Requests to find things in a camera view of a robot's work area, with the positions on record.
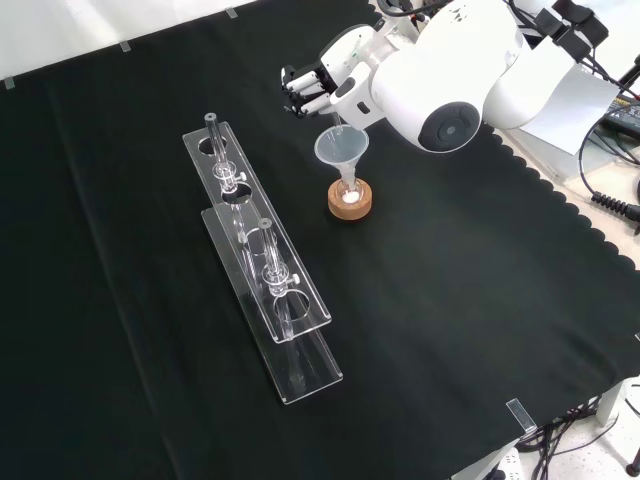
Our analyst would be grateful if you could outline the white table leg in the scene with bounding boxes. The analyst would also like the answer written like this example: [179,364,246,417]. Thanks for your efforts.
[597,378,626,427]

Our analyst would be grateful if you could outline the black coiled cable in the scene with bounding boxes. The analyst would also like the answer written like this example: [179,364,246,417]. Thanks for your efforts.
[578,117,640,225]

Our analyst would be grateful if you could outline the cork ring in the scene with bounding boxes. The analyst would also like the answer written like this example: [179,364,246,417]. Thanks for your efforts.
[328,178,375,220]

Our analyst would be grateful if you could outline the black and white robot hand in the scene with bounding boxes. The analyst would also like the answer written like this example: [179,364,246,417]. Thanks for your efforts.
[279,24,382,130]

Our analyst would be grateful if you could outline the translucent plastic funnel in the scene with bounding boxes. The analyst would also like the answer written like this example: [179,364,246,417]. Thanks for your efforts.
[314,126,370,189]

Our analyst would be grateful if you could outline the black cables under bench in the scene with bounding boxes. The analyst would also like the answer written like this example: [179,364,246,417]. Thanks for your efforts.
[519,394,604,480]

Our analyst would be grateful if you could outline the small round-bottom glass flask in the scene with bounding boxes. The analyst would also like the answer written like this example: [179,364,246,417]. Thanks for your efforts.
[335,169,363,205]

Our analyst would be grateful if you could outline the clear acrylic funnel stand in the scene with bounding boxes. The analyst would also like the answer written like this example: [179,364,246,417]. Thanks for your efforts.
[181,112,344,406]

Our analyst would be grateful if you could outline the white power strip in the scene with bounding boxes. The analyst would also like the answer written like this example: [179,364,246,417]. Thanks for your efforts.
[492,446,525,480]

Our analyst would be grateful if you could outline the black power adapter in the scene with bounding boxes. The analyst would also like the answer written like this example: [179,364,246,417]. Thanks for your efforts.
[602,94,640,135]

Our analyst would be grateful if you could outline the pale board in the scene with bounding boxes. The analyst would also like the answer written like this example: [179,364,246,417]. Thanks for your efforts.
[519,37,621,157]

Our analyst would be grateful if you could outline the black cloth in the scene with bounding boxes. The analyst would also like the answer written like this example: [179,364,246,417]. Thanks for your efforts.
[0,0,640,480]

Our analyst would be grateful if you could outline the black tripod leg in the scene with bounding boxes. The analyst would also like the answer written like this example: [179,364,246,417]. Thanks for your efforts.
[617,52,640,92]

